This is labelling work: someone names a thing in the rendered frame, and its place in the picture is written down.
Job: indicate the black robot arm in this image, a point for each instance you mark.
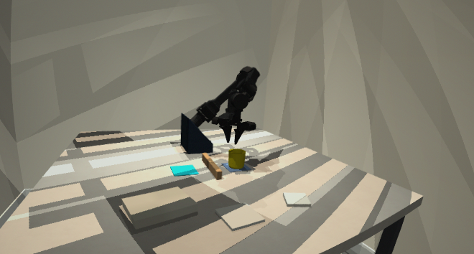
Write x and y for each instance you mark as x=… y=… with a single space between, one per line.
x=245 y=84

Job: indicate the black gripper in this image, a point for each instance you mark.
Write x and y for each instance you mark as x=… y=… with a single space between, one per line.
x=241 y=126

